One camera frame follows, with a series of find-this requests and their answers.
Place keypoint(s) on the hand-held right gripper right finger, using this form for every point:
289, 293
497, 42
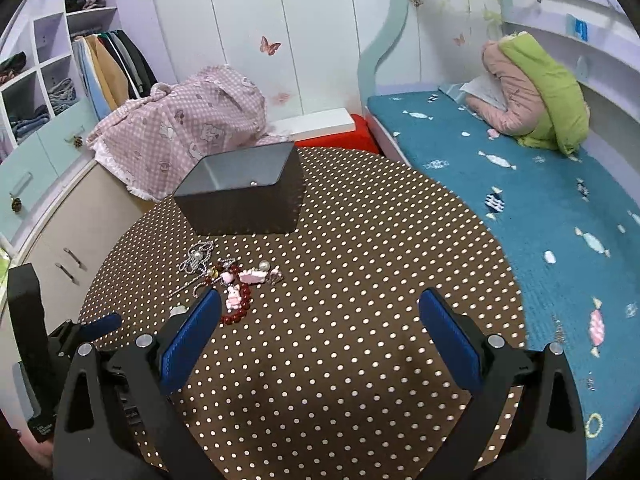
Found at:
452, 345

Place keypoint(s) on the teal patterned bed sheet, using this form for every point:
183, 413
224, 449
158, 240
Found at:
540, 200

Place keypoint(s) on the pink hair clip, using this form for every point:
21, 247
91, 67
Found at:
251, 276

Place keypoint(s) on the pink checked blanket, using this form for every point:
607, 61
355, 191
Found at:
200, 110

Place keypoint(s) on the amber gem pendant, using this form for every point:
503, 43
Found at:
216, 271

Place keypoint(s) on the pink and green folded quilt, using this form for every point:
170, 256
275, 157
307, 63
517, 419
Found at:
540, 95

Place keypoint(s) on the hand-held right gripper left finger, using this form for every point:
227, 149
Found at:
187, 345

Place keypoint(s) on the white pillow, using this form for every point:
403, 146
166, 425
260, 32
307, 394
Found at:
484, 91

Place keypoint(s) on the beige cabinet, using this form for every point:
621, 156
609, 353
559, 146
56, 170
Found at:
92, 220

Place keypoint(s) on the folded grey clothes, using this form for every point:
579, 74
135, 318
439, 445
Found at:
61, 94

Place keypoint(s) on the clear crystal brooch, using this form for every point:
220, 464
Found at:
275, 276

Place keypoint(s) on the mint bed headboard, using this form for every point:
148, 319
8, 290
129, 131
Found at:
380, 50

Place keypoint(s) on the black storage box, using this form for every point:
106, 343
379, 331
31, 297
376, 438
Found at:
240, 195

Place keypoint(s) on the white board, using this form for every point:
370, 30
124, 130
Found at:
315, 121

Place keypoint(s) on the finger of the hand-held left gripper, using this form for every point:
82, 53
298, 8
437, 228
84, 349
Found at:
102, 325

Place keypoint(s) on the pink rabbit charm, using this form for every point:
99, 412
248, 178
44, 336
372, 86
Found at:
233, 297

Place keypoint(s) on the white pearl earring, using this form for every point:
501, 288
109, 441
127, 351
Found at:
263, 265

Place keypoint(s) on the hanging clothes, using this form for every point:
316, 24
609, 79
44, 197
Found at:
112, 70

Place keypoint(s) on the small orange butterfly sticker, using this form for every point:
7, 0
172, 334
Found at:
458, 39

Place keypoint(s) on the red stool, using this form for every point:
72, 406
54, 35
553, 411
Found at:
357, 137

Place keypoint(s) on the white bedside wall shelf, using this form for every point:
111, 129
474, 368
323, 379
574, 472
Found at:
590, 60

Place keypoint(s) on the white wardrobe shelf unit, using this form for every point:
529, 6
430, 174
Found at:
47, 35

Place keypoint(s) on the pink butterfly wall sticker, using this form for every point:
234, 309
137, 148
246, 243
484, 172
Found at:
270, 46

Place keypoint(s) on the blue label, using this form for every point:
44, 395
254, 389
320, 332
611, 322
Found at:
581, 28

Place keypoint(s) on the folded blue clothes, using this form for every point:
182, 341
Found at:
30, 120

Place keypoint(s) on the mint drawer unit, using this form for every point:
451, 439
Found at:
47, 150

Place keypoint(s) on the brown polka dot tablecloth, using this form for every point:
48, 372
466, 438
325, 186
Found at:
360, 270

